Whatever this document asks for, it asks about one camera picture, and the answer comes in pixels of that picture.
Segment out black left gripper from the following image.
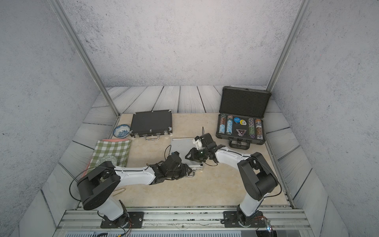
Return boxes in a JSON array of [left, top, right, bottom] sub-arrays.
[[166, 163, 195, 181]]

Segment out black carbon poker case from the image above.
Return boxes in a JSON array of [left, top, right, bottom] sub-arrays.
[[130, 110, 173, 141]]

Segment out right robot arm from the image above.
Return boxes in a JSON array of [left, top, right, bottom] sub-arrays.
[[185, 133, 280, 222]]

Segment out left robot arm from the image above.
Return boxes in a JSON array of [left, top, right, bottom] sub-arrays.
[[77, 152, 194, 221]]

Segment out green checked cloth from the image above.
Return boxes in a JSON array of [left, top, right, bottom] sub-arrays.
[[87, 140, 132, 168]]

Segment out clear glass bowl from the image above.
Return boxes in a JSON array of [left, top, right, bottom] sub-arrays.
[[96, 155, 117, 166]]

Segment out triangular all-in button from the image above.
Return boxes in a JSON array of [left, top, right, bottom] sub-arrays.
[[236, 129, 247, 137]]

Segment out small silver poker case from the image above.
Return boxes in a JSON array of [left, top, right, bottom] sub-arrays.
[[170, 138, 203, 173]]

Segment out blue floral ceramic bowl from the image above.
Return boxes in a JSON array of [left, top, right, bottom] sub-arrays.
[[113, 124, 131, 139]]

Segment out pink cutting board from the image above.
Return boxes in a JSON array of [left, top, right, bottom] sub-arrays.
[[101, 138, 129, 142]]

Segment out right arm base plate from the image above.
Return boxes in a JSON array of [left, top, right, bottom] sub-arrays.
[[220, 211, 266, 229]]

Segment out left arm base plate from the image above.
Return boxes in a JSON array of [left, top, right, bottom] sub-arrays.
[[100, 212, 145, 229]]

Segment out large black poker case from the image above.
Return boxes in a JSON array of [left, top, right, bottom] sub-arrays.
[[216, 86, 271, 150]]

